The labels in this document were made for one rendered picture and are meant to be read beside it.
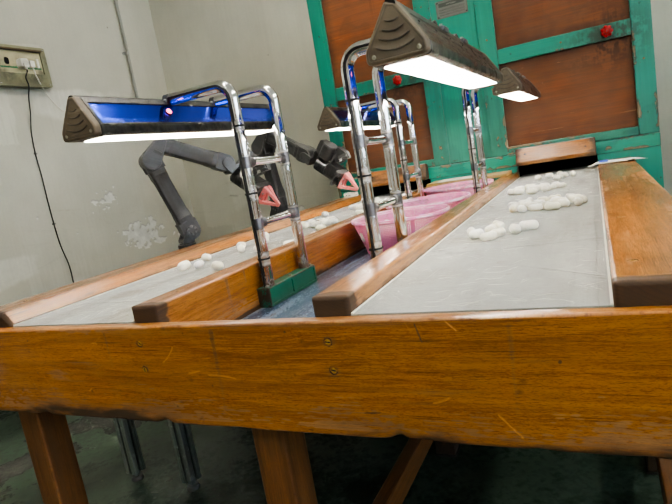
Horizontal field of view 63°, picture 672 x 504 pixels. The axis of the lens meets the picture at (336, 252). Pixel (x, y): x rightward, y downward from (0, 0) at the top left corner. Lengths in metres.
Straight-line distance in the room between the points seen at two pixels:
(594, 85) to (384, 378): 1.91
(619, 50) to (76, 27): 3.08
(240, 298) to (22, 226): 2.53
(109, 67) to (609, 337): 3.77
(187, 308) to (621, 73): 1.93
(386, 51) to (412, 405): 0.43
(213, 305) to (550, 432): 0.58
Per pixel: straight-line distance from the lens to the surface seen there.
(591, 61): 2.44
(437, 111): 2.49
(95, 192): 3.78
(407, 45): 0.70
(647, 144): 2.43
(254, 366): 0.78
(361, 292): 0.74
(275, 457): 0.90
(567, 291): 0.69
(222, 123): 1.25
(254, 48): 3.94
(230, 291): 1.02
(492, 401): 0.67
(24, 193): 3.51
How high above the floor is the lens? 0.93
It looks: 9 degrees down
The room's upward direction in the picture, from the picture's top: 10 degrees counter-clockwise
